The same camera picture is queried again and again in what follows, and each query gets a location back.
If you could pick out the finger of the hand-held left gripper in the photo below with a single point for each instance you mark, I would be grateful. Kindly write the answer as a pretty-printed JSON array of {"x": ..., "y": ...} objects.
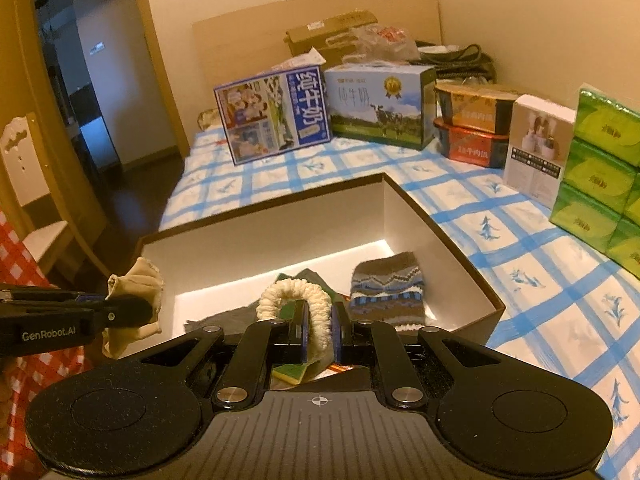
[
  {"x": 92, "y": 299},
  {"x": 125, "y": 316}
]

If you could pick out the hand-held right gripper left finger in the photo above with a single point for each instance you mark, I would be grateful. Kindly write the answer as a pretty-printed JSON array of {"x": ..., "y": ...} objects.
[{"x": 300, "y": 332}]

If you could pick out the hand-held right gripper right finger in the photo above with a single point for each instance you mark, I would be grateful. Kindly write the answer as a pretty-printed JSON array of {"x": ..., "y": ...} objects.
[{"x": 340, "y": 332}]

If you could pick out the cream ruffled sock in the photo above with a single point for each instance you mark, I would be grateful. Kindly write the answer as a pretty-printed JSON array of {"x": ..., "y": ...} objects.
[{"x": 320, "y": 310}]

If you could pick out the beige cloth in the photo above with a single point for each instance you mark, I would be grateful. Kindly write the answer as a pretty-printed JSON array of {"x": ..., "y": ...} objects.
[{"x": 142, "y": 277}]

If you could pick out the patterned knit sock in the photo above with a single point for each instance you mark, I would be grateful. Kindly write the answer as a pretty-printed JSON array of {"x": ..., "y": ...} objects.
[{"x": 385, "y": 285}]

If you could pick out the grey cloth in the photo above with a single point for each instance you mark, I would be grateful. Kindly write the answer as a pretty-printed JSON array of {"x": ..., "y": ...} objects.
[{"x": 225, "y": 317}]

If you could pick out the red snack packet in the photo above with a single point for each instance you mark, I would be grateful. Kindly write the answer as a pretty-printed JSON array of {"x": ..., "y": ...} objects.
[{"x": 346, "y": 369}]

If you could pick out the red checked cloth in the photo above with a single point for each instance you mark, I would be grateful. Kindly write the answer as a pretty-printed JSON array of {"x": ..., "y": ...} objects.
[{"x": 20, "y": 260}]

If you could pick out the wooden chair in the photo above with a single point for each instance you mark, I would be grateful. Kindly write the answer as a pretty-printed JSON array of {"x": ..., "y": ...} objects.
[{"x": 22, "y": 170}]

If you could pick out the blue milk carton box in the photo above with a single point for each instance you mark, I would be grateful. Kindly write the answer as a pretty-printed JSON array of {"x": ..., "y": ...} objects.
[{"x": 275, "y": 110}]

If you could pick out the red food container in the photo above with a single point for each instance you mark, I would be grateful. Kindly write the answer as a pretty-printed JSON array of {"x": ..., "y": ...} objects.
[{"x": 470, "y": 147}]

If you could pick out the green milk carton box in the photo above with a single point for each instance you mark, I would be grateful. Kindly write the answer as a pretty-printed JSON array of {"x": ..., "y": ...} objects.
[{"x": 375, "y": 105}]

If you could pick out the gold food container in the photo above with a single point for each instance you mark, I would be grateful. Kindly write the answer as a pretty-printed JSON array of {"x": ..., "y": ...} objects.
[{"x": 475, "y": 107}]

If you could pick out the white product box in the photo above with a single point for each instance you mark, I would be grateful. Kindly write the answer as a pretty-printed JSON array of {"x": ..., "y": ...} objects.
[{"x": 537, "y": 150}]

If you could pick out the clear plastic bag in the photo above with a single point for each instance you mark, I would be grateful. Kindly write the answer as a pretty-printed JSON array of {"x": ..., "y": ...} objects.
[{"x": 382, "y": 42}]

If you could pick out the black bag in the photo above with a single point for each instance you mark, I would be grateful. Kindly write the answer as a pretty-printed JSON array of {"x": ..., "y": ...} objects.
[{"x": 460, "y": 65}]

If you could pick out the pack of green tissue packets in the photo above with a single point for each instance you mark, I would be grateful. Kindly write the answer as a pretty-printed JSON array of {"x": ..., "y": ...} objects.
[{"x": 595, "y": 180}]

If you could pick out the brown cardboard shipping box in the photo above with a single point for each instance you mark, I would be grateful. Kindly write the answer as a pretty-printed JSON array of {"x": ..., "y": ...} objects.
[{"x": 320, "y": 35}]

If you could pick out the white wall switch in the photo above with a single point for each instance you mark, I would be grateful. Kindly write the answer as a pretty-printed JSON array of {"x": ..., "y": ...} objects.
[{"x": 97, "y": 47}]

